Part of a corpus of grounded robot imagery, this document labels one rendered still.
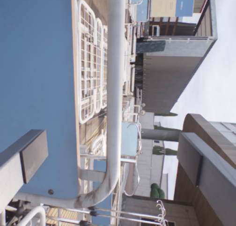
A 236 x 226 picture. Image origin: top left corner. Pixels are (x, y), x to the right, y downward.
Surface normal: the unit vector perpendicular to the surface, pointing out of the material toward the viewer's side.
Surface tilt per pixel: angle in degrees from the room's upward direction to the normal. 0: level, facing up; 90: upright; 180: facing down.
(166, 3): 91
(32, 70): 90
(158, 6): 91
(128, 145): 90
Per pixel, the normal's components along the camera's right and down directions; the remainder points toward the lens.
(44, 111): -0.17, 0.24
